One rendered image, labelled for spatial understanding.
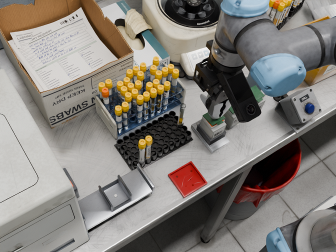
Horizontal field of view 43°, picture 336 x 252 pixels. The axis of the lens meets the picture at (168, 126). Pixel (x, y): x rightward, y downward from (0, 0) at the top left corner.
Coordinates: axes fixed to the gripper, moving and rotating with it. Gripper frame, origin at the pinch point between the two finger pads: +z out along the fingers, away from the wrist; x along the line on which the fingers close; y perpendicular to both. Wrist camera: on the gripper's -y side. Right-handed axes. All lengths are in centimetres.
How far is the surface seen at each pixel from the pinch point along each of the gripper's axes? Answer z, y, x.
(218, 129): 3.3, -1.5, 0.3
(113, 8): 2.8, 45.2, 2.0
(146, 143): -0.4, 2.7, 18.0
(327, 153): 97, -5, -86
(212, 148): 8.4, -3.0, 2.1
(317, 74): 4.1, -1.3, -33.4
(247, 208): 77, -9, -25
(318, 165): 97, -7, -78
